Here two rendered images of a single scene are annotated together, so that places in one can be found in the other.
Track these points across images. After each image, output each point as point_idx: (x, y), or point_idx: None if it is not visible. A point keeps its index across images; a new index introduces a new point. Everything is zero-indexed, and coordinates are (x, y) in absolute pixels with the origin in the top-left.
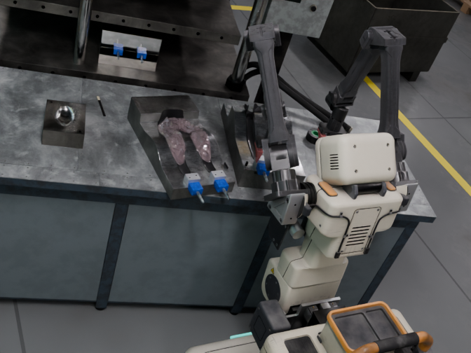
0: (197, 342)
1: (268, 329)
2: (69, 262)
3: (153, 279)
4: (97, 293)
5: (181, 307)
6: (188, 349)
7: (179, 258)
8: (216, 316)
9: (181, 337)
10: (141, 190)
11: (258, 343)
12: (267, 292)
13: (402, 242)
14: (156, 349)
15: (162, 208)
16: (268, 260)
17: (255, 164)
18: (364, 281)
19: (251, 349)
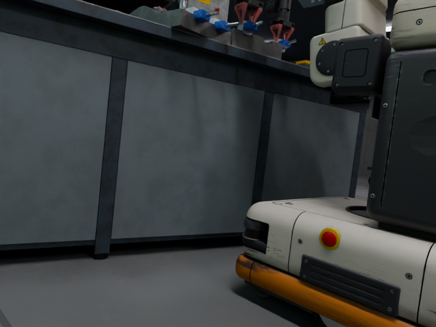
0: (233, 264)
1: (373, 42)
2: (55, 165)
3: (163, 193)
4: (96, 226)
5: (194, 249)
6: (251, 206)
7: (189, 154)
8: (235, 250)
9: (213, 264)
10: (145, 19)
11: (362, 82)
12: (325, 70)
13: (361, 130)
14: (192, 274)
15: (164, 70)
16: (270, 156)
17: (241, 27)
18: (346, 183)
19: (314, 201)
